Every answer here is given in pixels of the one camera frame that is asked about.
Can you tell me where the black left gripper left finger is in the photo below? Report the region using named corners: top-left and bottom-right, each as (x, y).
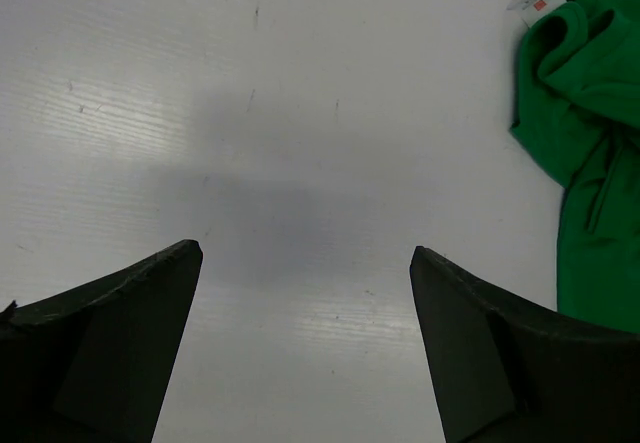
top-left (1, 240), bottom-right (203, 442)

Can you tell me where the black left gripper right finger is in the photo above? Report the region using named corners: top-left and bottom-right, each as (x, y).
top-left (410, 247), bottom-right (639, 442)

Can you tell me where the green t shirt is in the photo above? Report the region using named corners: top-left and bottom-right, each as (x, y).
top-left (511, 0), bottom-right (639, 333)

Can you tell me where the white shirt label tag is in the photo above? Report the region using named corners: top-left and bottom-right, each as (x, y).
top-left (507, 0), bottom-right (566, 28)

